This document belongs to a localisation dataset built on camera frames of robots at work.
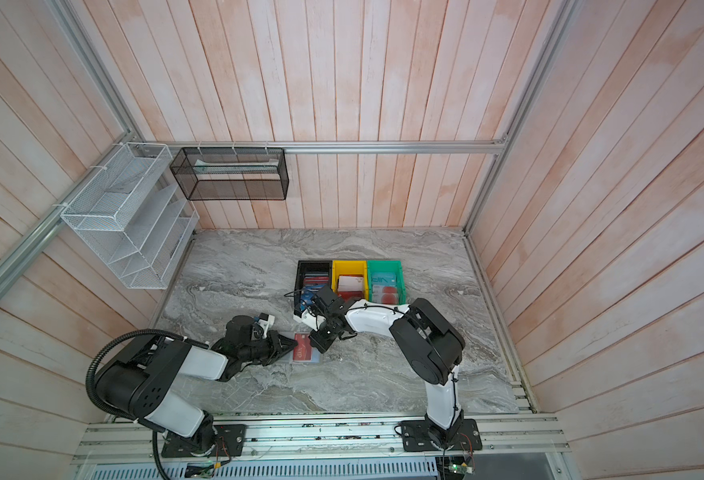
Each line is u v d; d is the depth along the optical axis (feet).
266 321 2.88
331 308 2.43
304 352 2.88
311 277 3.47
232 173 3.44
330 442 2.45
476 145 3.11
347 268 3.30
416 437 2.40
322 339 2.63
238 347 2.40
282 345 2.74
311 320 2.70
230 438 2.43
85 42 2.36
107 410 1.49
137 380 1.49
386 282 3.34
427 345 1.61
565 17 2.25
